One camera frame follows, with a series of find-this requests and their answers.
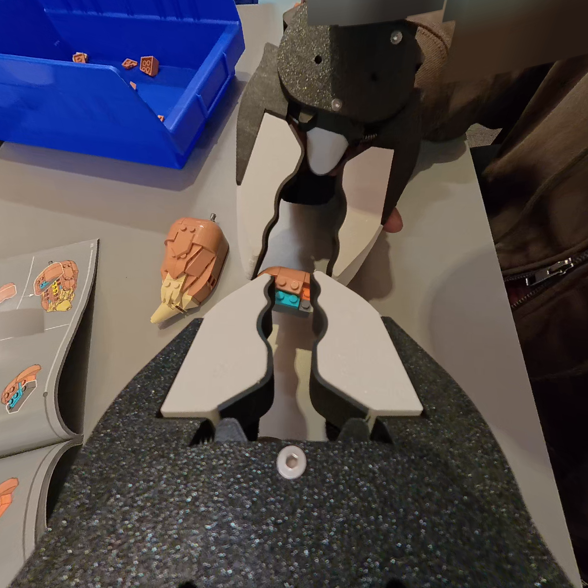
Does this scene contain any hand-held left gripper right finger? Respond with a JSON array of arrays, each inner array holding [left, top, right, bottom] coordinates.
[[309, 270, 424, 420]]

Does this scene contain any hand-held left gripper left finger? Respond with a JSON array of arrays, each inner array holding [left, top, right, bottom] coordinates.
[[160, 278, 276, 421]]

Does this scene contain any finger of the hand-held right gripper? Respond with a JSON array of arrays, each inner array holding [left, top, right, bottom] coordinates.
[[312, 146, 397, 281], [236, 113, 307, 281]]

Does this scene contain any small brown blue brick assembly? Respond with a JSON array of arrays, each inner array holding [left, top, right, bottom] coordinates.
[[258, 266, 318, 318]]

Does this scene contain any brown tan brick model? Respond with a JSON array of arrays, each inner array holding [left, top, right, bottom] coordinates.
[[151, 213, 229, 326]]

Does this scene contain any blue plastic bin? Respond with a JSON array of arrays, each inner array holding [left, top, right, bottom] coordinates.
[[0, 0, 245, 170]]

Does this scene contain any person's right forearm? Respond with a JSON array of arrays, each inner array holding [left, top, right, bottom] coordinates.
[[411, 22, 552, 143]]

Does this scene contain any grey desk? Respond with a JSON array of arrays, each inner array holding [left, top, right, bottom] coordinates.
[[0, 0, 582, 588]]

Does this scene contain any grey instruction booklet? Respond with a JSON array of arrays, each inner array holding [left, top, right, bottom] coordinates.
[[0, 238, 100, 559]]

